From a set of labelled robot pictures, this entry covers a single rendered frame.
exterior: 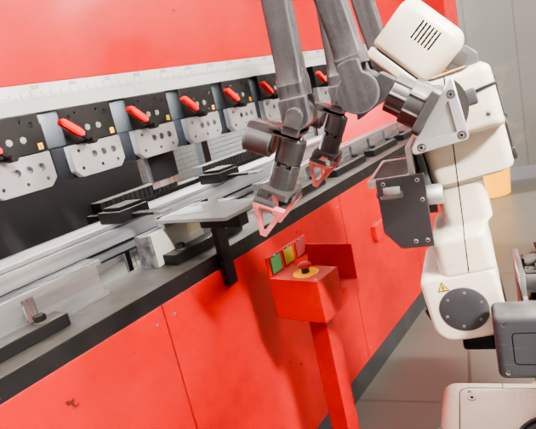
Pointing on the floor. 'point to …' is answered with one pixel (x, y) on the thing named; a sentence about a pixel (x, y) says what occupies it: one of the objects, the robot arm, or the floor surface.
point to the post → (202, 152)
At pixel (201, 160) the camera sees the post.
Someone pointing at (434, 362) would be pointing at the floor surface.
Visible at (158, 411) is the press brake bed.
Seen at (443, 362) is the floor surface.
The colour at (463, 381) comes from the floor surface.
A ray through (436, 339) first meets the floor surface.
